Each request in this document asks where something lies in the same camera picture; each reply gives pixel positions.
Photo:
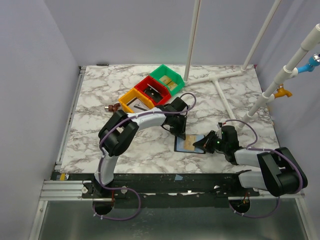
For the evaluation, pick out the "black card in red bin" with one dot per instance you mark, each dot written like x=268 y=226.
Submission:
x=153 y=94

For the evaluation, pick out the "red plastic bin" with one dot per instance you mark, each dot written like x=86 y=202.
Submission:
x=142 y=85

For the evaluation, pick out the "orange faucet fitting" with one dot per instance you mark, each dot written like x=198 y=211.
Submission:
x=281 y=92

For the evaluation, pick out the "yellow plastic bin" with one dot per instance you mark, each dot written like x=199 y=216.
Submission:
x=132 y=94

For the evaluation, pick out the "green plastic bin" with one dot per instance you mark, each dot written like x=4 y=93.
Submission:
x=164 y=70

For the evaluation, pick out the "blue faucet fitting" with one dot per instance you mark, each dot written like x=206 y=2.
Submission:
x=314 y=61

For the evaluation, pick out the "yellow items in green bin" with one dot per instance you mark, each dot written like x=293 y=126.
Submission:
x=168 y=82

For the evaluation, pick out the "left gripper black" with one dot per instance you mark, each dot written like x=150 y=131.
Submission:
x=180 y=132

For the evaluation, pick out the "brown metal faucet fitting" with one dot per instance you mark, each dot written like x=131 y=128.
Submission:
x=112 y=107

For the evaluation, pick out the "black leather card holder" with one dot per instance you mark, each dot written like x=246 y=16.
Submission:
x=178 y=145

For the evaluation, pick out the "white card in yellow bin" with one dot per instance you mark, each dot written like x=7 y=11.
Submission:
x=137 y=106

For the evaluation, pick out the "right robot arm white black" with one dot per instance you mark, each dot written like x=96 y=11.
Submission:
x=279 y=174

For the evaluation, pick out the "white PVC pipe frame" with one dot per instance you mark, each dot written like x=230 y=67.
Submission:
x=288 y=71

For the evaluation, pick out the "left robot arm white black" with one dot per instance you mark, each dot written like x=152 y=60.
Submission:
x=117 y=134

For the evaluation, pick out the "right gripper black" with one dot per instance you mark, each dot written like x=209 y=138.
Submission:
x=210 y=140

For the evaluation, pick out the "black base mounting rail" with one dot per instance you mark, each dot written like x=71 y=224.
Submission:
x=168 y=190

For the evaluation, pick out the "aluminium extrusion rail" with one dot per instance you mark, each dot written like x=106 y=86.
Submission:
x=70 y=190

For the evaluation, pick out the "gold credit card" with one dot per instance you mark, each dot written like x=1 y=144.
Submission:
x=190 y=139

